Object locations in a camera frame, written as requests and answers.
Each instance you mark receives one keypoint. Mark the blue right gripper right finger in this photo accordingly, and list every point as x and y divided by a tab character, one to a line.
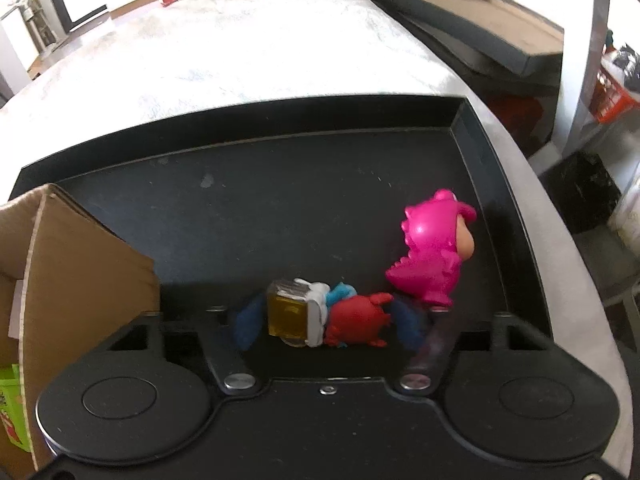
412	324

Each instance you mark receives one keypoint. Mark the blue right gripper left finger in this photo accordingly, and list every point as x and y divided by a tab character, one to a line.
248	321

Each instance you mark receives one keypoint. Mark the red crab figurine yellow block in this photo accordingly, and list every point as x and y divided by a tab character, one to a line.
309	314

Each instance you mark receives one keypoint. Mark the pink dinosaur costume figurine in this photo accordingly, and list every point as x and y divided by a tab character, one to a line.
439	241

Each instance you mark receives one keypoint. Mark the brown cardboard box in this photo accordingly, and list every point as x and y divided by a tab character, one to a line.
67	282

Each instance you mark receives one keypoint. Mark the black shallow tray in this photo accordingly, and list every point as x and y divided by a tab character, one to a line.
225	201

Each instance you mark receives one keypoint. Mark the green monster toy box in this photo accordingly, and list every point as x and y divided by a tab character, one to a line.
12	408

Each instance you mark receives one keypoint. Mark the dark framed board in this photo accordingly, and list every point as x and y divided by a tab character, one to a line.
514	41

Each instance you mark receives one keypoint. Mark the orange plastic basket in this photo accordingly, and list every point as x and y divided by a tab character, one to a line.
610	99

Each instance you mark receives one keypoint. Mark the white metal shelf rack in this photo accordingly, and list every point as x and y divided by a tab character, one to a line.
585	161

